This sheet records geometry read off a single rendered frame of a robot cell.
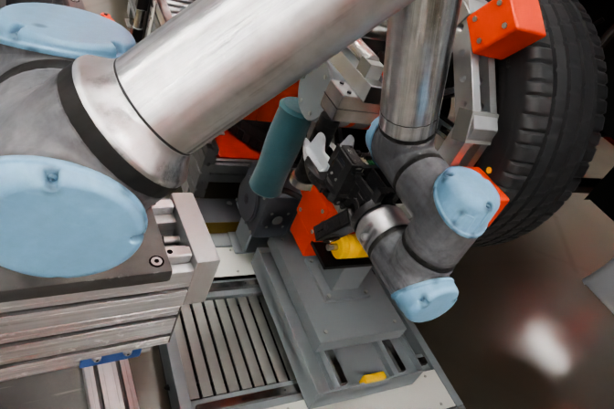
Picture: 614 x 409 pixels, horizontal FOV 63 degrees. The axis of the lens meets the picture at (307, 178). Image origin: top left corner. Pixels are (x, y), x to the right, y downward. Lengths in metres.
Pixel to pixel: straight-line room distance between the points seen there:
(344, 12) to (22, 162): 0.22
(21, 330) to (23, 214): 0.35
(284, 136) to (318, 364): 0.63
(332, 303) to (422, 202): 0.90
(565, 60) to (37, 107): 0.84
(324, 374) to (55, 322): 0.88
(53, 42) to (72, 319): 0.36
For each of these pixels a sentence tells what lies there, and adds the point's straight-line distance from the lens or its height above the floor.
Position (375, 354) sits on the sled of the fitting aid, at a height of 0.15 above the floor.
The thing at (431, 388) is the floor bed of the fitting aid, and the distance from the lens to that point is 1.68.
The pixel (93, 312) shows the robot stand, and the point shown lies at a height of 0.70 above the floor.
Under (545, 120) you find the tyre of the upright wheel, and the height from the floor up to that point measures 1.01.
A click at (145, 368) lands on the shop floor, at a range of 1.47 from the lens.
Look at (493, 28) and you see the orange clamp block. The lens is 0.88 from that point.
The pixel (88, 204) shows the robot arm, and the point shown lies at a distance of 0.35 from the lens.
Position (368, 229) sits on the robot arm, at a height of 0.86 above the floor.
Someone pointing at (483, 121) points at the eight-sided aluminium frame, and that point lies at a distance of 0.89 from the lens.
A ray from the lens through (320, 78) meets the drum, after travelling 0.99.
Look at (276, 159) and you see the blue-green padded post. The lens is 1.20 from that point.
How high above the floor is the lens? 1.26
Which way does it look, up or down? 33 degrees down
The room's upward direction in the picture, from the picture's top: 25 degrees clockwise
